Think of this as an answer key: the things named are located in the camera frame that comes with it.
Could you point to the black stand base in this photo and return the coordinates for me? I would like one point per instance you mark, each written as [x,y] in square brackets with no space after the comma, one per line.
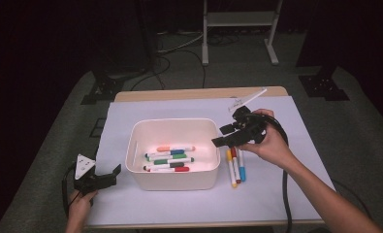
[323,87]
[103,89]

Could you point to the person's right hand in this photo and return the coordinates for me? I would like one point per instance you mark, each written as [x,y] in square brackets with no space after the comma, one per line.
[276,149]

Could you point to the white plastic storage box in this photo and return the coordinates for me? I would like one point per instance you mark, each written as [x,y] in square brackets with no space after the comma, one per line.
[173,179]

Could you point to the light blue marker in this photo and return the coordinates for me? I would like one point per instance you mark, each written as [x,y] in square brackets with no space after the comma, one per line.
[241,171]

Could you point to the yellow marker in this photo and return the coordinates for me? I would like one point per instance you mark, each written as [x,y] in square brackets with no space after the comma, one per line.
[231,170]

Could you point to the white metal stand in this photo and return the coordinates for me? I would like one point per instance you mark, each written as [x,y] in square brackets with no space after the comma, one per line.
[237,18]

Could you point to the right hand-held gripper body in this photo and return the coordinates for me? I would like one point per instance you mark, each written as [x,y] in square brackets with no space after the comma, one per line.
[250,129]

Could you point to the green marker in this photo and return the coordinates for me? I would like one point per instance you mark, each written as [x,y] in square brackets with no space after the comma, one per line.
[179,156]
[161,161]

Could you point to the orange marker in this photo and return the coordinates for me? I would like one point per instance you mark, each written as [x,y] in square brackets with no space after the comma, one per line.
[166,149]

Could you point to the black floor hatch frame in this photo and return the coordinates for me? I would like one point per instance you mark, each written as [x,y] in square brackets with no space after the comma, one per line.
[98,127]

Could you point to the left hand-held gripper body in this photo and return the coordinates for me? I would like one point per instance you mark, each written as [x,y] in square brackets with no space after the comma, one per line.
[89,184]

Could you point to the person's left hand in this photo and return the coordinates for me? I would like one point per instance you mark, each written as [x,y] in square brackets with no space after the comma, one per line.
[79,205]

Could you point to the black marker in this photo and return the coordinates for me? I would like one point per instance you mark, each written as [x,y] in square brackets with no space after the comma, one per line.
[176,164]

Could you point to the white table mat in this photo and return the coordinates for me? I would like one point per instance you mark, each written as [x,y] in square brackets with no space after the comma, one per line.
[179,207]

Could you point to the dark red marker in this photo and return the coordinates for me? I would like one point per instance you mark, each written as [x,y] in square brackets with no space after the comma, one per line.
[235,165]

